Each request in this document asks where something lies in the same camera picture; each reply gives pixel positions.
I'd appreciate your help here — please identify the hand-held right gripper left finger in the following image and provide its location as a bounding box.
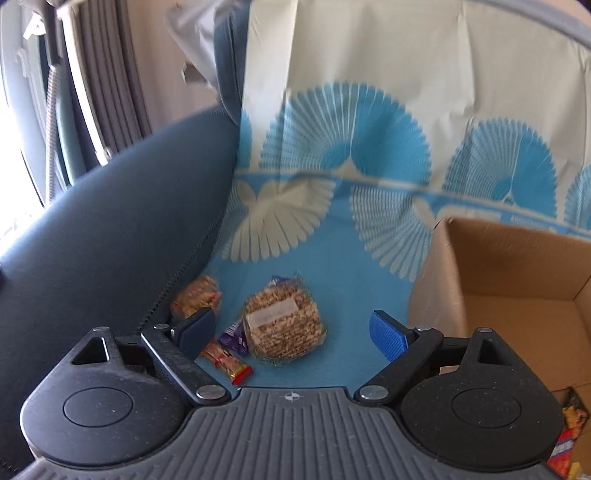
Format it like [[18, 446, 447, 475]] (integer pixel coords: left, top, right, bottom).
[[71, 308, 230, 407]]

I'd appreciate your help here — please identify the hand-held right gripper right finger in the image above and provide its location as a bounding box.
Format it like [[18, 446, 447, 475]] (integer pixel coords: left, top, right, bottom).
[[355, 310, 532, 406]]

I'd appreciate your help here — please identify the clear orange cracker packet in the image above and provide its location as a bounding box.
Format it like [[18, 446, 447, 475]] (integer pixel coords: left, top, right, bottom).
[[172, 275, 223, 319]]

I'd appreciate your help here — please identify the purple snack packet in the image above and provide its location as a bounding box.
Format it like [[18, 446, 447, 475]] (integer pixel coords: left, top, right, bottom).
[[217, 318, 250, 356]]

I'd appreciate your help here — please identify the red snack bar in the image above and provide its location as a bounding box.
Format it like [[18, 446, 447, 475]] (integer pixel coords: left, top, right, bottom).
[[201, 339, 254, 386]]

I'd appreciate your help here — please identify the clear bag of peanuts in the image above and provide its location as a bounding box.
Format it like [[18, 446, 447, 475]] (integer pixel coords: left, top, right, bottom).
[[241, 277, 324, 365]]

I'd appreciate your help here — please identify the brown cardboard box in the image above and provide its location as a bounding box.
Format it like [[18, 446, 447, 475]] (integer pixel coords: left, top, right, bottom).
[[406, 216, 591, 480]]

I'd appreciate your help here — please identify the dark printed snack packet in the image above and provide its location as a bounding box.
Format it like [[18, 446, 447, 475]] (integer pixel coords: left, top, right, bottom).
[[556, 388, 591, 435]]

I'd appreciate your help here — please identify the red snack packet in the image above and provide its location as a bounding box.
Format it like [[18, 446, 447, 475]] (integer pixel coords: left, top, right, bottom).
[[547, 425, 583, 480]]

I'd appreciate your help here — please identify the blue cream fan-print sheet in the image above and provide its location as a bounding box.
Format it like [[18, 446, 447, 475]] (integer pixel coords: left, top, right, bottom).
[[222, 0, 591, 393]]

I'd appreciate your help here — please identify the white dotted pole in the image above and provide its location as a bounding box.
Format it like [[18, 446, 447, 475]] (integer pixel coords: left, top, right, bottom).
[[46, 60, 63, 204]]

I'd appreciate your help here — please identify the grey curtain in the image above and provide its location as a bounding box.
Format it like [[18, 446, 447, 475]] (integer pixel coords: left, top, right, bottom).
[[60, 0, 153, 162]]

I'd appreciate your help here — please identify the white window frame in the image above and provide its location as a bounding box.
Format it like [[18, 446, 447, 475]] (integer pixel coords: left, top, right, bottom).
[[0, 0, 51, 241]]

